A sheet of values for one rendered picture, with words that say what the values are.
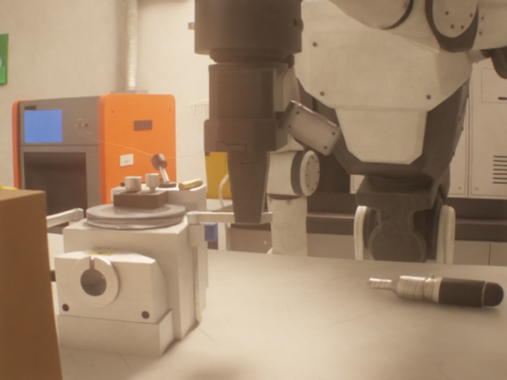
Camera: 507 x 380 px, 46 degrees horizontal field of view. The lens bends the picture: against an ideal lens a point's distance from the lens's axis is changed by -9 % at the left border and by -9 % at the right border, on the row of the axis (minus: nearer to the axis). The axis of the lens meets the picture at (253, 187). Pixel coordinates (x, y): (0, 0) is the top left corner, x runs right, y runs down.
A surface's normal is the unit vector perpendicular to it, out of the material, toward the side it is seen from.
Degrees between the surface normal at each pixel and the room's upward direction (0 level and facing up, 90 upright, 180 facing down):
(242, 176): 90
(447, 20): 108
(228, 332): 0
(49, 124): 90
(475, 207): 90
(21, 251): 90
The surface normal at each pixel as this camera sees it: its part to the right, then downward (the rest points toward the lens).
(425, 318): 0.00, -0.99
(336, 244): -0.36, 0.11
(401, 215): -0.39, 0.48
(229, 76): -0.14, 0.12
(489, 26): 0.61, 0.40
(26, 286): 0.92, 0.04
